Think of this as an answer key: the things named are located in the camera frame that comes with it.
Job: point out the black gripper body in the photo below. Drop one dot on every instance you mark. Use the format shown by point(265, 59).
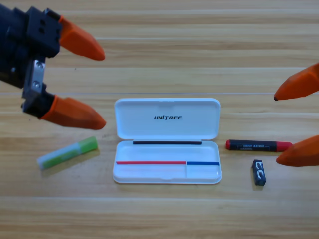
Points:
point(12, 49)

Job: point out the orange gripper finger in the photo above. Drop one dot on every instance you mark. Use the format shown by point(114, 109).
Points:
point(77, 42)
point(74, 114)
point(301, 154)
point(299, 84)

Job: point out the green highlighter pen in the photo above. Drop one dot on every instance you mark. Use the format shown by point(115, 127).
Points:
point(67, 153)

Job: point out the dark blue eraser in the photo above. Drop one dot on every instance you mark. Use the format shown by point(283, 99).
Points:
point(259, 174)

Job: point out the red and black marker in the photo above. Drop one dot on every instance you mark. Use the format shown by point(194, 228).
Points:
point(254, 145)

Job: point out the white Unitree pencil case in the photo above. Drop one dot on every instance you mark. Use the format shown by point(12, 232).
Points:
point(149, 127)

